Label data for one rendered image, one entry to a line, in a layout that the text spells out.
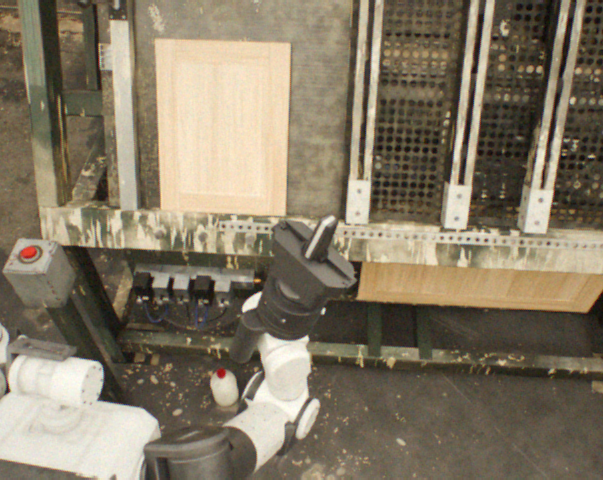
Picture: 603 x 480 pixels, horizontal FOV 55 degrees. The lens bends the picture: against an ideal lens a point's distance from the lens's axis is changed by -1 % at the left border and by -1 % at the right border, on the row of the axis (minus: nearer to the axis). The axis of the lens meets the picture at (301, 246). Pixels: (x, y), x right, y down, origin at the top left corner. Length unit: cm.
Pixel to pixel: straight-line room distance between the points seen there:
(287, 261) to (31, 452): 45
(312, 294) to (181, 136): 106
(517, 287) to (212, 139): 127
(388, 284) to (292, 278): 150
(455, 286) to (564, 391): 65
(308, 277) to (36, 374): 40
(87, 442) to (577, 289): 189
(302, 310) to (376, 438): 159
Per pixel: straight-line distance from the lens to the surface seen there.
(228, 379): 224
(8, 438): 95
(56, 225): 188
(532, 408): 252
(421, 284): 224
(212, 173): 172
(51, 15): 187
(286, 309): 77
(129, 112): 174
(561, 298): 242
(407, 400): 241
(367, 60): 163
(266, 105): 167
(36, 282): 173
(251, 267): 178
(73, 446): 91
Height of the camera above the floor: 216
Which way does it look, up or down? 51 degrees down
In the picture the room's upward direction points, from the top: straight up
